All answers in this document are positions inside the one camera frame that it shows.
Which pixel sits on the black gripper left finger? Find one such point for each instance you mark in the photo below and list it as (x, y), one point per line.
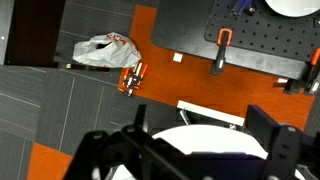
(110, 153)

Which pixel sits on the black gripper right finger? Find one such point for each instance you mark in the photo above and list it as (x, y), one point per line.
(290, 150)

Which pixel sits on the orange black bar clamp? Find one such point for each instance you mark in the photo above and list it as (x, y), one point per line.
(311, 75)
(220, 58)

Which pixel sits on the white metal table base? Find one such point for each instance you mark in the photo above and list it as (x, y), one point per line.
(206, 111)

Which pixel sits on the white plastic shopping bag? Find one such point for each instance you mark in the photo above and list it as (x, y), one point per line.
(106, 53)

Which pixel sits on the black perforated pegboard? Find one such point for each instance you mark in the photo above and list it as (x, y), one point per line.
(266, 36)

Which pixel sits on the small white paper scrap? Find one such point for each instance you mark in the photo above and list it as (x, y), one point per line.
(177, 57)

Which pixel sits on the wooden office desk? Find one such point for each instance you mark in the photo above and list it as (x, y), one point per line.
(33, 33)

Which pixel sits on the blue metal bar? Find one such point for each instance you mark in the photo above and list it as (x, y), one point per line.
(241, 6)

